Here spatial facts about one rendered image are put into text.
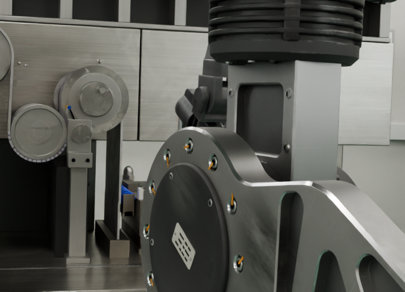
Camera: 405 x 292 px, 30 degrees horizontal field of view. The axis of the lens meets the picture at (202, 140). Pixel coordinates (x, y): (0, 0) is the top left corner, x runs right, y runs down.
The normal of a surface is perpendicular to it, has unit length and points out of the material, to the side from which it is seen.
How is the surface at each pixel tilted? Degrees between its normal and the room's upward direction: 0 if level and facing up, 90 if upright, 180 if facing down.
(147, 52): 90
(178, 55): 90
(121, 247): 90
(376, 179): 90
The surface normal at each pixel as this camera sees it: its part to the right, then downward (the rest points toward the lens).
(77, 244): 0.25, 0.06
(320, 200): -0.88, 0.00
